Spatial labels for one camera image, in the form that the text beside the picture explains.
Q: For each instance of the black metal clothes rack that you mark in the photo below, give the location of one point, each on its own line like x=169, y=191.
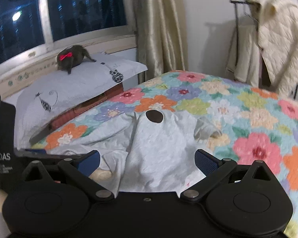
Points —
x=236, y=17

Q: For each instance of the white quilted jacket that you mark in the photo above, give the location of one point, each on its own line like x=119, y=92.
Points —
x=280, y=44

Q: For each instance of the dark plush toy red bow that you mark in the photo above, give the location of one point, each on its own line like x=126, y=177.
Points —
x=74, y=55

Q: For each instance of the floral patchwork quilt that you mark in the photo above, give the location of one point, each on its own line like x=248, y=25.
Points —
x=238, y=109

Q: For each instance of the window with white frame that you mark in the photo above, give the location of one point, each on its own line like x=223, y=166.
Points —
x=77, y=7

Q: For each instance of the white cat print pillow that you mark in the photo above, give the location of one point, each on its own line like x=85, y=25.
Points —
x=77, y=86

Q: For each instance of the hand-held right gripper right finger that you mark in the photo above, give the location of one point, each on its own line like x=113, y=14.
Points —
x=205, y=163

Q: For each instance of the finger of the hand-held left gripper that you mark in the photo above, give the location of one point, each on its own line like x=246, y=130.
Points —
x=38, y=151

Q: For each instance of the cream painted headboard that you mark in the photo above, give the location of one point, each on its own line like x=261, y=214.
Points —
x=27, y=72

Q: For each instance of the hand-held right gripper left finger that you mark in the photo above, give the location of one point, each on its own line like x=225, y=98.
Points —
x=89, y=163

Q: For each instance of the cream satin curtain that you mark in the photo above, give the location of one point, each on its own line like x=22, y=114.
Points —
x=159, y=27

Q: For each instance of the beige hanging garment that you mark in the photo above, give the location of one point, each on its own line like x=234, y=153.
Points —
x=245, y=54

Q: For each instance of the light grey garment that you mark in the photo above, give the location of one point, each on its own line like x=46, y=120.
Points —
x=154, y=148

